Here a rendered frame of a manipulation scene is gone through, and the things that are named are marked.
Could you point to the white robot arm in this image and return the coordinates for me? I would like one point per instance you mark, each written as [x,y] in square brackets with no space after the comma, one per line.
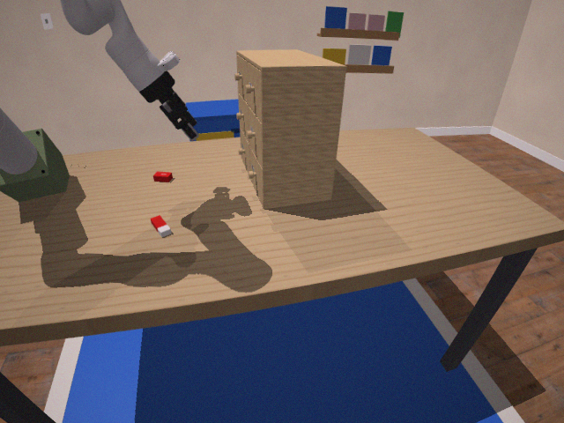
[140,65]

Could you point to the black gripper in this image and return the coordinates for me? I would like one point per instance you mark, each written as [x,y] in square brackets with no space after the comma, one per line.
[159,90]

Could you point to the wooden chest of drawers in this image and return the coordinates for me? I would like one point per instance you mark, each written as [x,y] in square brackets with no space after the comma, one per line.
[302,99]

